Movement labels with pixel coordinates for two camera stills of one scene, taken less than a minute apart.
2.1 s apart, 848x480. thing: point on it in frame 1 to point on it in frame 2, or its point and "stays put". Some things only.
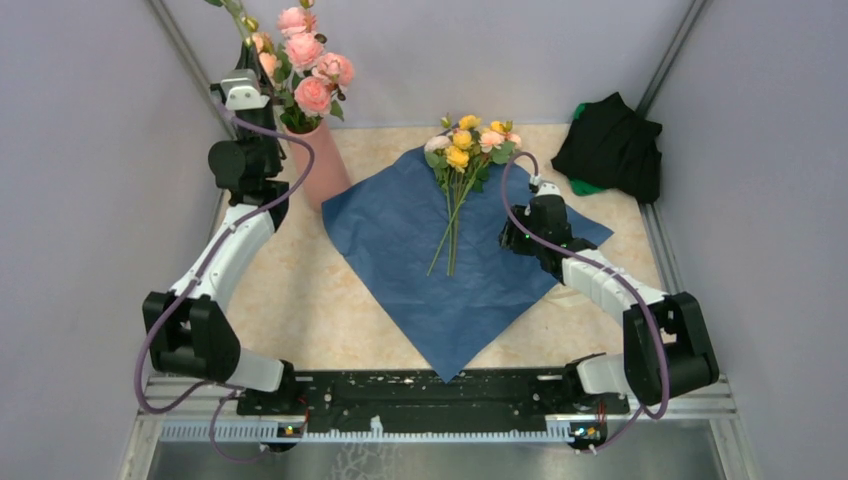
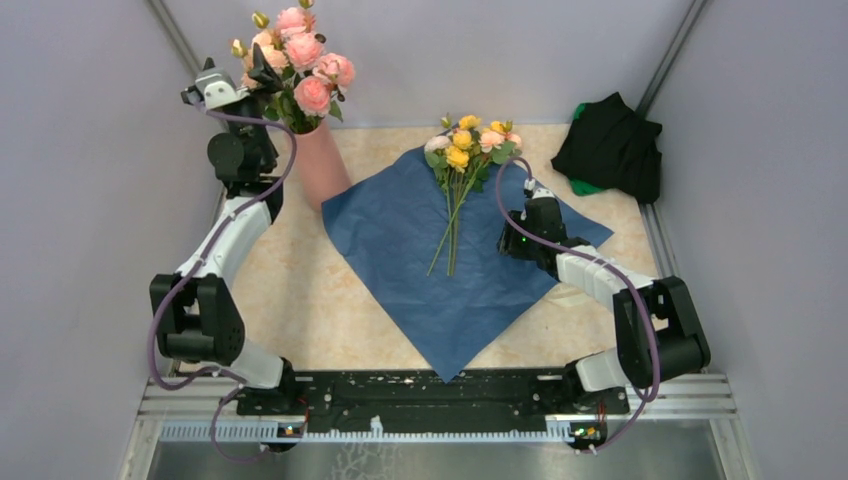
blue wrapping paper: (432, 253) stays put
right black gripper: (509, 240) stays put
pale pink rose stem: (245, 24) to (272, 49)
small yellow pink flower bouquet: (460, 150) stays put
